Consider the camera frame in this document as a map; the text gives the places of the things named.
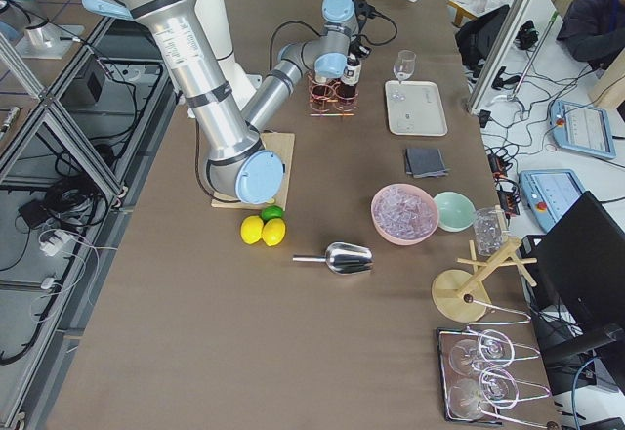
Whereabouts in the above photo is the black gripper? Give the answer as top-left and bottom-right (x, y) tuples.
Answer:
(349, 34), (370, 59)

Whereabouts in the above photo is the tea bottle white cap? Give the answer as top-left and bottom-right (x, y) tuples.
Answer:
(338, 54), (361, 100)

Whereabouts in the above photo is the copper wire bottle basket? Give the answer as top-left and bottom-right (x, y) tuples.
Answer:
(307, 71), (358, 117)

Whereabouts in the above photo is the clear wine glass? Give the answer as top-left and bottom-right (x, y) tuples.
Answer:
(393, 50), (416, 101)

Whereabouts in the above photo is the white rabbit tray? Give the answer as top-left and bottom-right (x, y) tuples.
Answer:
(385, 80), (447, 137)

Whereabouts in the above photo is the wooden cutting board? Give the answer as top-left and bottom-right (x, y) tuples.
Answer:
(210, 132), (295, 209)

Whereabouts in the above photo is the grey folded cloth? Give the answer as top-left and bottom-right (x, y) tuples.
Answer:
(404, 148), (448, 179)

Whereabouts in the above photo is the pink bowl of ice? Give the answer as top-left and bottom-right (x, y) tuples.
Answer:
(370, 184), (439, 246)

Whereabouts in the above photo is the green lime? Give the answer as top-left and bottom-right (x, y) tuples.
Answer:
(260, 205), (284, 222)

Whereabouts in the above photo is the green bowl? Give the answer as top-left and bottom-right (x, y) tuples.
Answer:
(434, 192), (476, 233)

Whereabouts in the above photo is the lower yellow lemon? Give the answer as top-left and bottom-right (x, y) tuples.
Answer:
(261, 218), (286, 246)

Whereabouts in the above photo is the yellow lemon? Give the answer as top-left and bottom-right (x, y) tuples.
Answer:
(239, 215), (265, 244)
(261, 218), (286, 246)

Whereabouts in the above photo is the upper yellow lemon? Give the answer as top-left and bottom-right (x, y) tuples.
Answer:
(239, 215), (265, 244)

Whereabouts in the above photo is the metal ice scoop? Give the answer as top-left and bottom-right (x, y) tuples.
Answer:
(292, 241), (373, 275)

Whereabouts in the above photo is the clear glass tumbler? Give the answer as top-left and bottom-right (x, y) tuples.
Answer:
(473, 206), (508, 256)

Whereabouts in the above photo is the blue teach pendant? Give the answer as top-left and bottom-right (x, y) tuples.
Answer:
(548, 100), (616, 160)
(519, 169), (585, 232)

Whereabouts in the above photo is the wooden cup stand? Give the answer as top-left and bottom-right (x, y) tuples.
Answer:
(432, 237), (537, 324)

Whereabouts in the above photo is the black monitor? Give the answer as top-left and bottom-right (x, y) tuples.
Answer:
(535, 192), (624, 377)

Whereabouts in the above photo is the black glass holder tray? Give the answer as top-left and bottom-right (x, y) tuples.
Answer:
(437, 328), (559, 429)

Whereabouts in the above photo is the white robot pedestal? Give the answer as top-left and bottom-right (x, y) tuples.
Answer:
(195, 0), (256, 100)

